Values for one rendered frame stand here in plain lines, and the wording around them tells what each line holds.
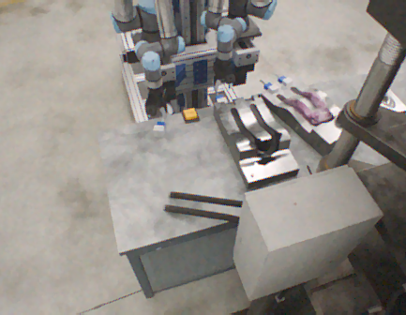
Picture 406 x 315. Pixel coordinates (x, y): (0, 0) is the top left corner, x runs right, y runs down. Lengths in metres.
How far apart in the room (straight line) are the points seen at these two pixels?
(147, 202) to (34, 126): 1.85
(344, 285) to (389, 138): 0.77
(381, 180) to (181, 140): 1.01
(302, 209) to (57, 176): 2.25
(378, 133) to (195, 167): 0.97
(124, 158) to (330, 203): 1.15
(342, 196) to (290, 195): 0.13
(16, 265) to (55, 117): 1.30
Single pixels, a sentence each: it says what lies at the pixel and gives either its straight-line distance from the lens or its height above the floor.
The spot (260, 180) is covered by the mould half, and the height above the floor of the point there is 0.85.
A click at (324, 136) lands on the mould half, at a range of 1.80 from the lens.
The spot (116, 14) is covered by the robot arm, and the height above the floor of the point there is 1.27.
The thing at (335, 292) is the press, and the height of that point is 0.78.
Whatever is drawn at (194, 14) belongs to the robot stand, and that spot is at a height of 1.11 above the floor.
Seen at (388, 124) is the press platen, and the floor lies 1.54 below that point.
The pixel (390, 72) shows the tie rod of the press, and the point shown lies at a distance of 0.91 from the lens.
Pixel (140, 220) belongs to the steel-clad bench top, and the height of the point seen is 0.80.
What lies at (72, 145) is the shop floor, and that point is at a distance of 3.01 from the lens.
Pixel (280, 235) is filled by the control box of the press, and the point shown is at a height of 1.47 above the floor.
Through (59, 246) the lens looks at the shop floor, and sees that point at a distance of 2.57.
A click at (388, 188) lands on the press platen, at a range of 1.22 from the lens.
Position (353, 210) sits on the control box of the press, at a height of 1.47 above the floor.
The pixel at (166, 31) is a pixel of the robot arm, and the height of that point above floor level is 1.31.
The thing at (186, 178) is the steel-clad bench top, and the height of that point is 0.80.
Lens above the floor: 2.20
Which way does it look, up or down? 53 degrees down
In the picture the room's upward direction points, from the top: 1 degrees clockwise
